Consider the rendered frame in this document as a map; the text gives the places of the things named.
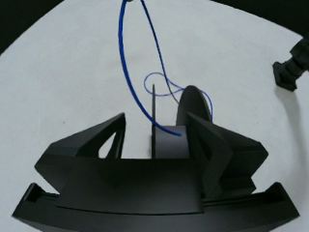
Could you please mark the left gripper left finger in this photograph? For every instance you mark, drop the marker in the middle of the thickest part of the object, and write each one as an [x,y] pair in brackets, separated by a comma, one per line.
[87,143]

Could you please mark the blue cable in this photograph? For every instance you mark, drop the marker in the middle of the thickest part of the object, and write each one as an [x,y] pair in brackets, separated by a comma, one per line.
[123,60]

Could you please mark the black cable reel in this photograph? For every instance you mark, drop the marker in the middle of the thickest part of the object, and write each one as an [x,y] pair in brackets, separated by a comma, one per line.
[169,146]

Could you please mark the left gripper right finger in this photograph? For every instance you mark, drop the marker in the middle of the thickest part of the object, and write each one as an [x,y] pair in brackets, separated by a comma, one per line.
[233,156]

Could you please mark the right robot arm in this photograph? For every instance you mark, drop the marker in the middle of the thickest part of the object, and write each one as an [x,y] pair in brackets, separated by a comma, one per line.
[288,72]

